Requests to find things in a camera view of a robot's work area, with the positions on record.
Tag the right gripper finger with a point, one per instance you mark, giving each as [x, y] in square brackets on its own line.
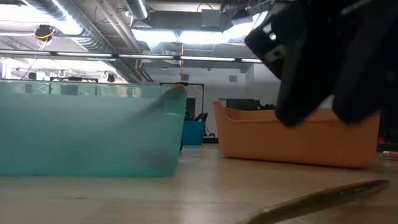
[298, 99]
[357, 99]

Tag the orange plastic bin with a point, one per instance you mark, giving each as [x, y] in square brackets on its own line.
[295, 143]

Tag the small red object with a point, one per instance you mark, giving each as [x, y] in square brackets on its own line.
[382, 139]

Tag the black equipment box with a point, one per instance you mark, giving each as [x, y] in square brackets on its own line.
[242, 104]

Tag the blue plastic bin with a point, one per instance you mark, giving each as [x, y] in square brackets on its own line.
[194, 133]

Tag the thin black stand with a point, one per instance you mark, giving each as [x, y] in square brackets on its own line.
[182, 83]

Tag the long ceiling light bar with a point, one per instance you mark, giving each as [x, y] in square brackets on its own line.
[84, 54]

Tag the teal plastic bin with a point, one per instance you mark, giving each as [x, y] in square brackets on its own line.
[77, 140]

